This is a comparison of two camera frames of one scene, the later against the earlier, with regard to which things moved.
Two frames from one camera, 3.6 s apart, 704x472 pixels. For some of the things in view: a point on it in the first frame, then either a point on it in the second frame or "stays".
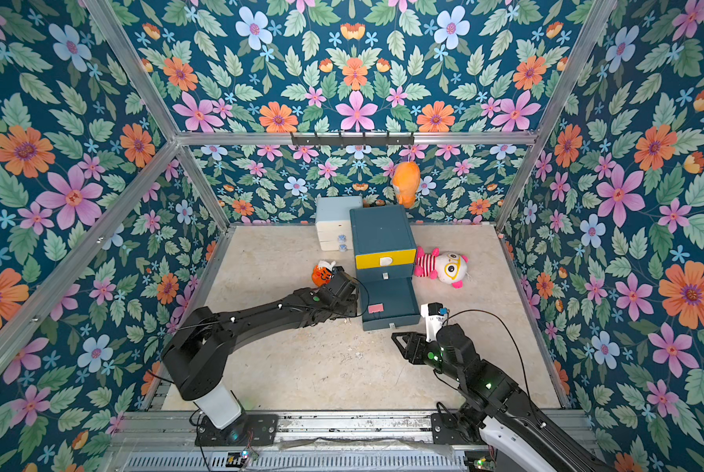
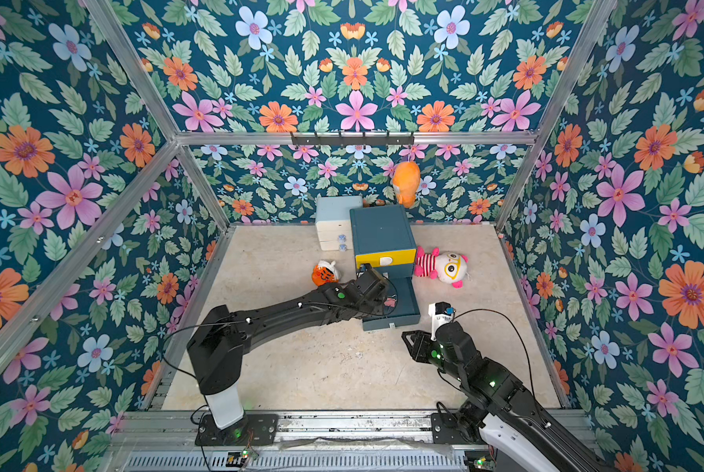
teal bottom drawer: (389, 302) stays
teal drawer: (382, 273) stays
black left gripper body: (346, 309) → (373, 306)
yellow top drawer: (385, 259) stays
